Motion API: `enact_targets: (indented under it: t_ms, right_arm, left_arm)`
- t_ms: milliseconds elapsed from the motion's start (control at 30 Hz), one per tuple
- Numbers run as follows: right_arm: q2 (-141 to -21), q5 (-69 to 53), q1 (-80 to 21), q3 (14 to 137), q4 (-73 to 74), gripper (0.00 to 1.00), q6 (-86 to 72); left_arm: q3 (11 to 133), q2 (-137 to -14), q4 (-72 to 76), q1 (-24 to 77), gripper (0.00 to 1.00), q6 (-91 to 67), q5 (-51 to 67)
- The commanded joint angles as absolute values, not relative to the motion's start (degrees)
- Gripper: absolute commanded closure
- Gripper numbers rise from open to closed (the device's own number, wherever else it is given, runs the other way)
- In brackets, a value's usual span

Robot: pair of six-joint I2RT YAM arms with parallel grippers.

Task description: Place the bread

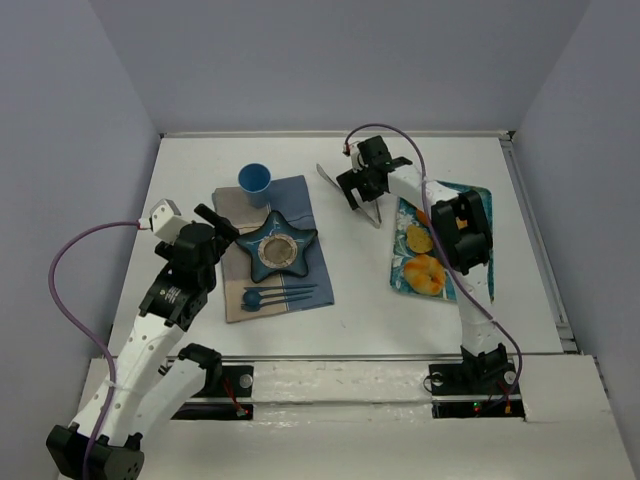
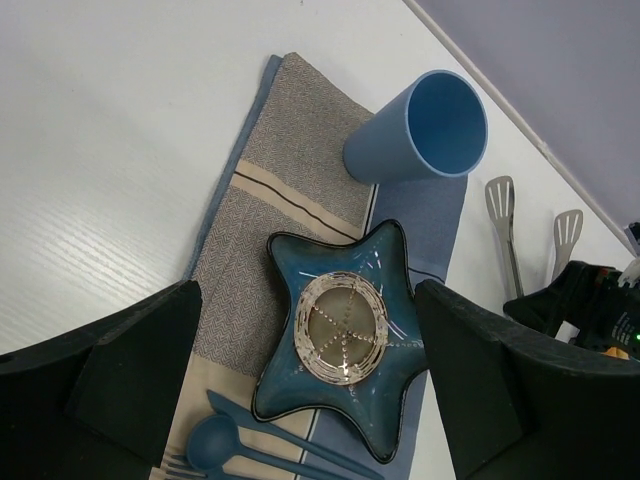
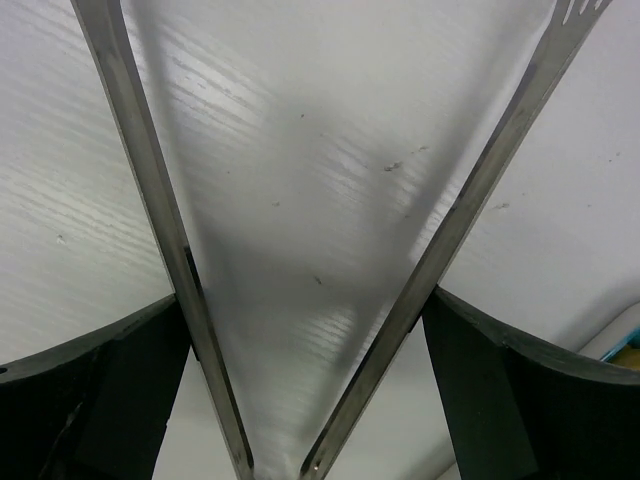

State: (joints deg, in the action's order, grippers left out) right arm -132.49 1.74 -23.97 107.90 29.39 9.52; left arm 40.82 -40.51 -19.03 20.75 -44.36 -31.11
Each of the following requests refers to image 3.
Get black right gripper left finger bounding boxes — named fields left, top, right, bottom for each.
left=1, top=296, right=191, bottom=479

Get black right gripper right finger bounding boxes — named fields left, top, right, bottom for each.
left=422, top=288, right=639, bottom=479

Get teal floral tray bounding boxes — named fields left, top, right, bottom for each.
left=601, top=328, right=639, bottom=363

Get stainless steel tongs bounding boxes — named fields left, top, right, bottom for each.
left=73, top=1, right=607, bottom=479

